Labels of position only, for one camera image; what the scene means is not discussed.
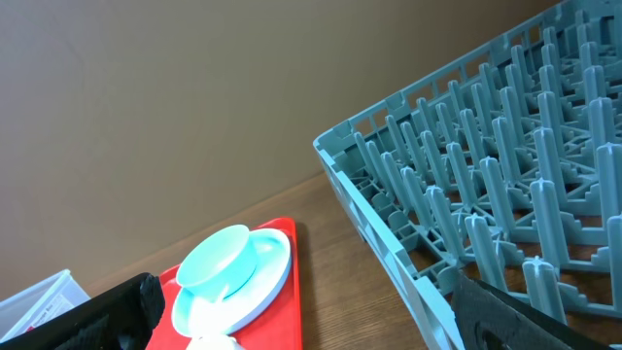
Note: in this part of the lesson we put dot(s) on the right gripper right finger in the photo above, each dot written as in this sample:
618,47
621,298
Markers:
488,318

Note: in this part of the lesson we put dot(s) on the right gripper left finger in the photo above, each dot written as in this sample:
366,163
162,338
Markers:
123,317

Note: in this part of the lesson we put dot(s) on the mint green bowl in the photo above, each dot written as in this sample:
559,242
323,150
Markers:
220,265

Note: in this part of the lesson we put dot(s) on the grey dishwasher rack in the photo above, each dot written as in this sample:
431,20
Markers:
509,156

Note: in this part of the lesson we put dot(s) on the light blue plate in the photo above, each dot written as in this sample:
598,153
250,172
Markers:
197,316

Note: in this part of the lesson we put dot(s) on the clear plastic bin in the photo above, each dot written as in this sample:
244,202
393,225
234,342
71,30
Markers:
40,303

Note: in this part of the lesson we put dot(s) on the red serving tray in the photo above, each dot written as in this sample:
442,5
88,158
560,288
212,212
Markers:
278,326

